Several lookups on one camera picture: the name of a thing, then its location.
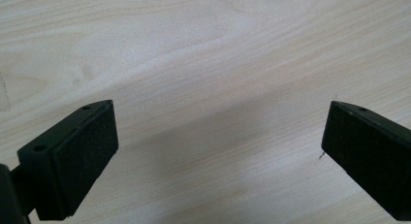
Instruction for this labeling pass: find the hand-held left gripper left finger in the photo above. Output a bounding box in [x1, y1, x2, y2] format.
[16, 99, 119, 222]

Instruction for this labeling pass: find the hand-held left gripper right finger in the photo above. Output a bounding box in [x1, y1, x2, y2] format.
[321, 100, 411, 222]

